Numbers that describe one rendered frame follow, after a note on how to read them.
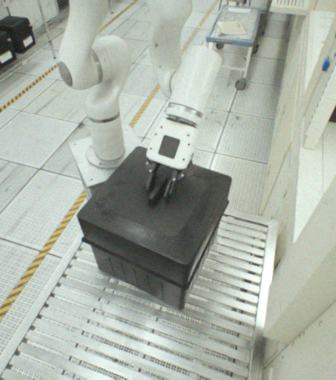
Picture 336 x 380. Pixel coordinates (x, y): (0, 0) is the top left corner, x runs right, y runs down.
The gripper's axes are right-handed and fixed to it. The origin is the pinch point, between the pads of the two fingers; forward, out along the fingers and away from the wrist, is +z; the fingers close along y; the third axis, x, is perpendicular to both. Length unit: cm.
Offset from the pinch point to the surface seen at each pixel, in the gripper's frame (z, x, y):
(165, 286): 22.8, 2.3, 8.6
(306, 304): 8.7, -12.8, 34.9
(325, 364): 14.1, -18.4, 38.7
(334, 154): -26, 50, 39
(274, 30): -209, 356, -40
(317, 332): 12.2, -12.5, 37.9
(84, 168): 7, 32, -42
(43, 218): 55, 92, -100
